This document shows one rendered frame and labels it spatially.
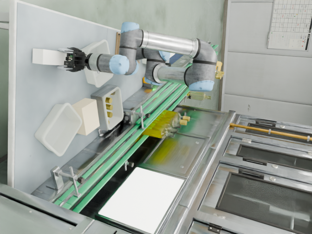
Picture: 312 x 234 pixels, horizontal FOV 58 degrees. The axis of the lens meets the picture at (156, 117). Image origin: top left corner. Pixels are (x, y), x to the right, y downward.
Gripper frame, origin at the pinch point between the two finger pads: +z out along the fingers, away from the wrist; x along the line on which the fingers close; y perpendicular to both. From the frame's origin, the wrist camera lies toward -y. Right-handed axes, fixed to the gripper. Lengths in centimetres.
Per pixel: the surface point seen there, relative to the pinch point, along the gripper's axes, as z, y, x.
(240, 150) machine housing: -72, -94, 49
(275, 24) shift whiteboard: -39, -634, -125
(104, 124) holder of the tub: -1, -36, 36
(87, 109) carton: -2.0, -18.1, 24.7
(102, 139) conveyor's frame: 0, -38, 45
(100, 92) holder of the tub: 2.8, -34.8, 16.9
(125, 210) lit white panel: -30, -18, 72
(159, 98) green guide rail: -14, -81, 21
